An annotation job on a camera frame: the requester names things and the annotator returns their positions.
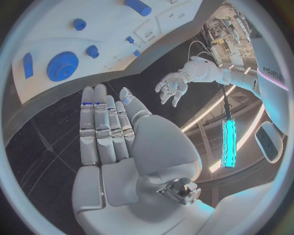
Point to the blue gear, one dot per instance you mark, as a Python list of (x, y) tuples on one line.
[(62, 66)]

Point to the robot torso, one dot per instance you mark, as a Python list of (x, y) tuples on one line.
[(271, 77)]

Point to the white task board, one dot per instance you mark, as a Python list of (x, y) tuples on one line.
[(91, 42)]

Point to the blue rectangular block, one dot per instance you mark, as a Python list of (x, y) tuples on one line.
[(28, 65)]

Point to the blue small gear peg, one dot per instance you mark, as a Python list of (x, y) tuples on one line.
[(92, 51)]

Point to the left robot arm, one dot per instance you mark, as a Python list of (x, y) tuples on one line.
[(206, 71)]

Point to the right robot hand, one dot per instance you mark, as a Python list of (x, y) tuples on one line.
[(158, 146)]

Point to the glowing light bar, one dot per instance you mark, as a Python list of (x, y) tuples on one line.
[(228, 143)]

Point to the workshop rack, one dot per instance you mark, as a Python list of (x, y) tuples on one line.
[(227, 34)]

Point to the blue long cylinder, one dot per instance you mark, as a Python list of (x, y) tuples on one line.
[(138, 6)]

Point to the blue round plug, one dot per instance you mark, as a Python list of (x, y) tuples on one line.
[(79, 24)]

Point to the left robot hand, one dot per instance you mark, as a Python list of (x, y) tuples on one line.
[(172, 84)]

